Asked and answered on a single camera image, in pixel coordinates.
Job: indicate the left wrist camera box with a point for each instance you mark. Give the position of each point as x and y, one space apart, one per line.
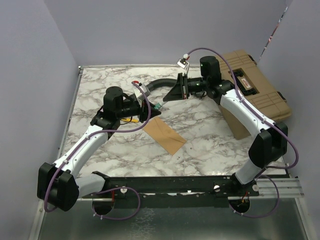
141 92

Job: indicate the brown kraft envelope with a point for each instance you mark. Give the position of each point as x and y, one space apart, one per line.
164 135

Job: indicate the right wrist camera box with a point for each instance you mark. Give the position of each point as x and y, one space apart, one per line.
183 63

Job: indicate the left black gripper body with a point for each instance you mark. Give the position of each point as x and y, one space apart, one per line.
143 115

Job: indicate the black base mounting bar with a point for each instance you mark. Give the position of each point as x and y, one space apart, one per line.
172 191

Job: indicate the green white glue stick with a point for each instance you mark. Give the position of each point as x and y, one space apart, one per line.
159 105

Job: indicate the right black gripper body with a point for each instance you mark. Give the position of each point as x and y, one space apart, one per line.
185 84

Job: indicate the yellow utility knife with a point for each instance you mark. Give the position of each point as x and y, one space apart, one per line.
130 120

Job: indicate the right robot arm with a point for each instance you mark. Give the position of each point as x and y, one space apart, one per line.
269 142

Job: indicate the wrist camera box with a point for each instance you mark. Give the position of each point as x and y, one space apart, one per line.
183 63
141 92

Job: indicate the tan plastic tool case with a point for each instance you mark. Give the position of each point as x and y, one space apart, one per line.
255 87

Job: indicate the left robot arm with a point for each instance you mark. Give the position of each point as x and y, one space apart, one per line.
58 185

